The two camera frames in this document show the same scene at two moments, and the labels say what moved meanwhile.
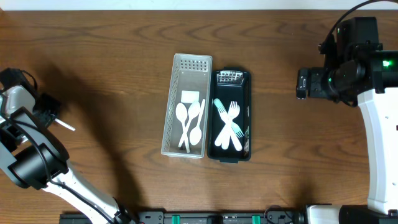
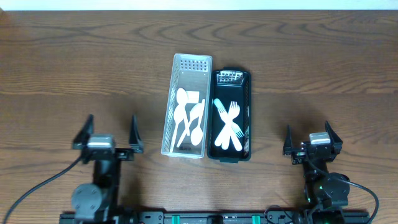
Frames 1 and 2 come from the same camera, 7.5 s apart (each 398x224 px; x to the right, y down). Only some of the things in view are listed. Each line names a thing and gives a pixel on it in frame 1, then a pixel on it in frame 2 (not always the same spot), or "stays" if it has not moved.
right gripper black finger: x=302 y=84 to x=288 y=147
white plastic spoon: x=181 y=114 to x=179 y=113
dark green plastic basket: x=229 y=84 stays
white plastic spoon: x=195 y=135 stays
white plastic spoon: x=65 y=124 to x=182 y=97
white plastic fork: x=234 y=110 stays
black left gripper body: x=47 y=109 to x=123 y=153
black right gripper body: x=315 y=82 to x=299 y=154
